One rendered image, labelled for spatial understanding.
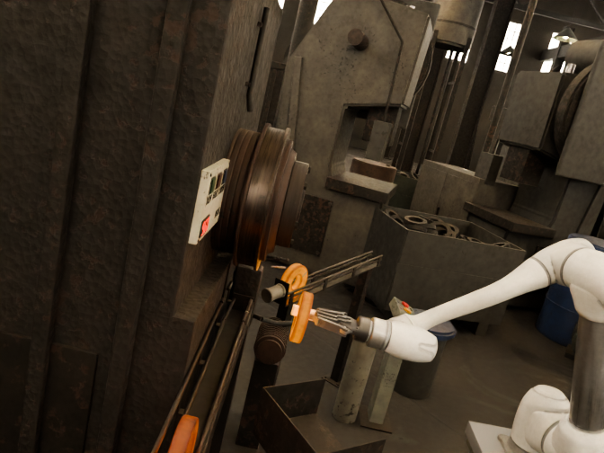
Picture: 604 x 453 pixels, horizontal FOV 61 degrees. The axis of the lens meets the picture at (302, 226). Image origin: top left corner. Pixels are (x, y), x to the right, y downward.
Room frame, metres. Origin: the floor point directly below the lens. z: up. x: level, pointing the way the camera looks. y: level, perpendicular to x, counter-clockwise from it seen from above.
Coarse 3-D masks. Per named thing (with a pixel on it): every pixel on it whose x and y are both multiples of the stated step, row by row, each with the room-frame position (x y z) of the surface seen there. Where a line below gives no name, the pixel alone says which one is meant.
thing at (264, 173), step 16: (272, 128) 1.62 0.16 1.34; (288, 128) 1.63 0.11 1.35; (272, 144) 1.51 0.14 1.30; (256, 160) 1.46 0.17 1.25; (272, 160) 1.46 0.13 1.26; (256, 176) 1.43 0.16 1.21; (272, 176) 1.43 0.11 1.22; (256, 192) 1.42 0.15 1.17; (256, 208) 1.41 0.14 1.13; (256, 224) 1.41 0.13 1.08; (240, 240) 1.43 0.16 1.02; (256, 240) 1.43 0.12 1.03; (240, 256) 1.48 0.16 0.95; (256, 256) 1.45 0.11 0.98
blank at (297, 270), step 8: (296, 264) 2.07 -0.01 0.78; (288, 272) 2.02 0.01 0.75; (296, 272) 2.05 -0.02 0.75; (304, 272) 2.10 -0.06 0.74; (288, 280) 2.01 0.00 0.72; (296, 280) 2.11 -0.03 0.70; (304, 280) 2.11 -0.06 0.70; (296, 288) 2.08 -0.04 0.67; (288, 296) 2.03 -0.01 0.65; (296, 296) 2.08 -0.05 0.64
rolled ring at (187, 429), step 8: (184, 416) 0.94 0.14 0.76; (192, 416) 0.95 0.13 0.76; (184, 424) 0.91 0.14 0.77; (192, 424) 0.91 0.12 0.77; (176, 432) 0.88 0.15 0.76; (184, 432) 0.89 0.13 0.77; (192, 432) 0.91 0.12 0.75; (176, 440) 0.87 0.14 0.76; (184, 440) 0.87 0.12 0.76; (192, 440) 0.97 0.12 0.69; (176, 448) 0.86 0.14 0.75; (184, 448) 0.86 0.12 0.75; (192, 448) 0.97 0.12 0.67
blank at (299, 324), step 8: (304, 296) 1.42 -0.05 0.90; (312, 296) 1.43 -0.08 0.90; (304, 304) 1.39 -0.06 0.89; (312, 304) 1.40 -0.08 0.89; (304, 312) 1.37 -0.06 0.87; (296, 320) 1.37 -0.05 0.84; (304, 320) 1.36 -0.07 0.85; (296, 328) 1.36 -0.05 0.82; (304, 328) 1.36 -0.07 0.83; (296, 336) 1.37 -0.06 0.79
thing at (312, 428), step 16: (288, 384) 1.23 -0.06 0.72; (304, 384) 1.26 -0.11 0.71; (320, 384) 1.30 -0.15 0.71; (272, 400) 1.14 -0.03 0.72; (288, 400) 1.24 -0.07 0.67; (304, 400) 1.27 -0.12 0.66; (256, 416) 1.19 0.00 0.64; (272, 416) 1.13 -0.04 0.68; (288, 416) 1.25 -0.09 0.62; (304, 416) 1.28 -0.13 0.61; (256, 432) 1.17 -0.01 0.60; (272, 432) 1.12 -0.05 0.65; (288, 432) 1.07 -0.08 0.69; (304, 432) 1.21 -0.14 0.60; (320, 432) 1.23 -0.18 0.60; (272, 448) 1.11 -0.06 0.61; (288, 448) 1.06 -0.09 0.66; (304, 448) 1.02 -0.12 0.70; (320, 448) 1.17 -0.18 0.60; (336, 448) 1.19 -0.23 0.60; (352, 448) 1.03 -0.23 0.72; (368, 448) 1.06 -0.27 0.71
